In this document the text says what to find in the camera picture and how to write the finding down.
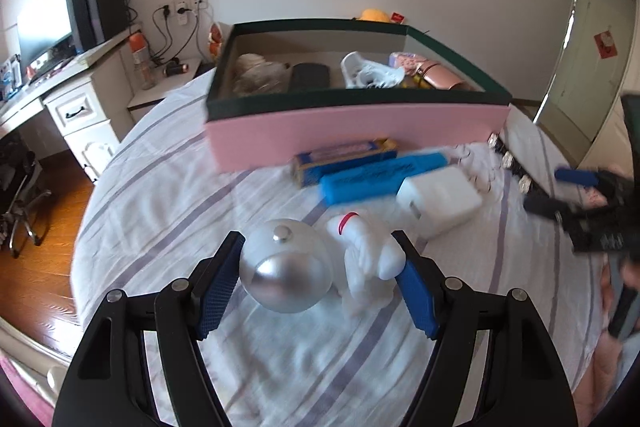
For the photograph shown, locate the blue and gold carton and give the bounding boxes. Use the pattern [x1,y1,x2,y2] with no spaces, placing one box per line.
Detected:
[292,137,401,189]

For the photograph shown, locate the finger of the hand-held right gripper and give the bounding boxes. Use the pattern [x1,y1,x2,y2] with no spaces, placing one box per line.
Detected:
[523,196,582,229]
[555,167,629,204]

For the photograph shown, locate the red paper decoration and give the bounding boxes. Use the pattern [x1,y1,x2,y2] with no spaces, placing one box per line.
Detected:
[593,28,619,58]

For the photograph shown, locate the rose gold tumbler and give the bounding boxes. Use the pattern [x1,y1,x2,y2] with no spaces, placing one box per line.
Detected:
[412,61,469,90]

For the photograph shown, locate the clear bottle orange cap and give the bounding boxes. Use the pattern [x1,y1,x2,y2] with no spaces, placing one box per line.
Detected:
[129,32,157,90]

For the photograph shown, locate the clear rimmed eyeglasses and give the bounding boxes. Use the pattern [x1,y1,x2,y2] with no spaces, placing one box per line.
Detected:
[450,146,497,198]

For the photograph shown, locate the white power adapter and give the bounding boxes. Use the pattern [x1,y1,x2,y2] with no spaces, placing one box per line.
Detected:
[396,164,484,238]

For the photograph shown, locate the pink blanket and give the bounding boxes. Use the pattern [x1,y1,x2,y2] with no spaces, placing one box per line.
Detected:
[0,352,57,427]

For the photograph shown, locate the person's right hand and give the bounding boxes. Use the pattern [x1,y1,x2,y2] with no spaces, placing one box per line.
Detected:
[600,266,624,334]

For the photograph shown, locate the white door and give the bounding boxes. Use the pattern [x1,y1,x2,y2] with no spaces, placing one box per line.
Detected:
[532,0,640,168]

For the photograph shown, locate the computer monitor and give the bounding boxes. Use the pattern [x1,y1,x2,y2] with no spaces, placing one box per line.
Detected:
[15,0,76,70]

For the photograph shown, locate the small orange figurine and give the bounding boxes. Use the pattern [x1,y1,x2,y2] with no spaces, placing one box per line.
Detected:
[207,23,224,58]

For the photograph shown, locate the blue and white carton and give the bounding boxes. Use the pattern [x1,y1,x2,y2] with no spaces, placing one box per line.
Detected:
[0,57,24,100]

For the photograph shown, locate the black office chair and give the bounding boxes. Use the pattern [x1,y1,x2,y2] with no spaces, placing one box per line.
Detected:
[0,141,53,259]

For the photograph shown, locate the striped white bed sheet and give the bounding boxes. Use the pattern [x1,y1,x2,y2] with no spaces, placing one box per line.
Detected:
[70,67,606,427]

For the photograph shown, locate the white astronaut figure silver helmet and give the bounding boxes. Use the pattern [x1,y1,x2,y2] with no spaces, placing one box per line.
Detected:
[239,212,407,320]

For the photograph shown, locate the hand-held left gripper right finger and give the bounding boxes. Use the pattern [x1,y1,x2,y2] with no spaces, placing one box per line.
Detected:
[391,230,581,427]

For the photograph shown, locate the black tower speaker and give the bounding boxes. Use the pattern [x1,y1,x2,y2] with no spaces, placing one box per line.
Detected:
[67,0,128,54]

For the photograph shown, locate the white desk with drawers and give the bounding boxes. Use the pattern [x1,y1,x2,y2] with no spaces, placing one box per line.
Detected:
[0,27,143,182]

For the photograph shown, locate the black studded strap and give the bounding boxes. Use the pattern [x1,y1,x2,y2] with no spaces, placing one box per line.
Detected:
[487,132,551,208]

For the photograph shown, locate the pink box with green rim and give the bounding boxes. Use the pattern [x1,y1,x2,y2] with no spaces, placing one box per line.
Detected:
[205,19,513,172]

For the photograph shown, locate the white travel plug adapter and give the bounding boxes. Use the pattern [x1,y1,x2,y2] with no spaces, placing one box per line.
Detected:
[341,52,406,89]

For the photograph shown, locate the blue rectangular box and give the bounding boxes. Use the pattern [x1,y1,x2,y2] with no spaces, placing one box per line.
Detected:
[320,150,446,208]

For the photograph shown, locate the black power cable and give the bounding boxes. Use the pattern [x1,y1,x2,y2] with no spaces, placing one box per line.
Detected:
[150,9,173,65]
[172,14,207,62]

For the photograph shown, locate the clear glass bottle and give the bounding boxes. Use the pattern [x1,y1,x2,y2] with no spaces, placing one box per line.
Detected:
[237,59,292,96]

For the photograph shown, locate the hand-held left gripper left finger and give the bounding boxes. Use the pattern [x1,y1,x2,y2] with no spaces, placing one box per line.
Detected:
[52,230,247,427]

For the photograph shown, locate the black case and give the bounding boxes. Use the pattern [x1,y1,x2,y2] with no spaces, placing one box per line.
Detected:
[290,63,331,92]

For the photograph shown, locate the white bedside cabinet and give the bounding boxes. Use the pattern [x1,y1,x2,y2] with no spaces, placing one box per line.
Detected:
[126,57,202,124]

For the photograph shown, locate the pink knitted doll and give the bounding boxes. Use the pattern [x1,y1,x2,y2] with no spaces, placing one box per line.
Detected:
[390,52,431,76]

